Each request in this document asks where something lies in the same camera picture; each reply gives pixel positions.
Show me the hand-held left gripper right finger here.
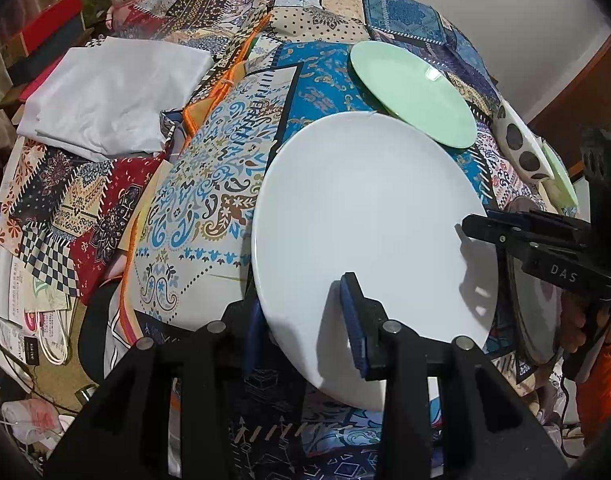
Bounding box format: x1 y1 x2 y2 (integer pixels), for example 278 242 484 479
338 272 569 480

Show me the person's right hand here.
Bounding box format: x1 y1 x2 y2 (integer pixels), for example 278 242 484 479
559 292 593 357

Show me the white folded cloth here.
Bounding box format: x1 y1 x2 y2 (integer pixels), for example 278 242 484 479
16 36 213 163

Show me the dark blue box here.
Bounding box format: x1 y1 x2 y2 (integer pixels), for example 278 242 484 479
8 15 88 76

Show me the patchwork printed blanket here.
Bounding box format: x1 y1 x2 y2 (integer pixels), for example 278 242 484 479
0 0 586 480

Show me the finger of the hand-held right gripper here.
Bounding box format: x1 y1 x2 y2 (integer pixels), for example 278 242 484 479
485 208 593 241
461 214 536 261

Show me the green box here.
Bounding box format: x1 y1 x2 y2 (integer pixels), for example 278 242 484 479
81 0 115 28

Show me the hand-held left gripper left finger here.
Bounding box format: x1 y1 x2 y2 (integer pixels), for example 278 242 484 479
45 300 306 480

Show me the white plastic bag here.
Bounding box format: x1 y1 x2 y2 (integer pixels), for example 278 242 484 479
0 397 77 447

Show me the red box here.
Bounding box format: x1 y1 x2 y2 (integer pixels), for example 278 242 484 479
0 0 83 53

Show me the white plate with dark rim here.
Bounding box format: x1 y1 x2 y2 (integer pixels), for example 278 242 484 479
503 195 563 367

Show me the large white plate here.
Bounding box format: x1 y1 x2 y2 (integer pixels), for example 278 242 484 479
250 111 501 408

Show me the white paper shopping bag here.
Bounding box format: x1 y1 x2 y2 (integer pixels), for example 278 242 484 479
0 305 72 367

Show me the small green bowl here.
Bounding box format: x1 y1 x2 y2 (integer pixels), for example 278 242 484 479
539 142 579 209

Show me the white bowl with dark spots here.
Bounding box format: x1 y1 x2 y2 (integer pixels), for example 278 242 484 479
493 100 556 182

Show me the green plate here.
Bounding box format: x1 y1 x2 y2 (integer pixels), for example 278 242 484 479
349 40 477 150

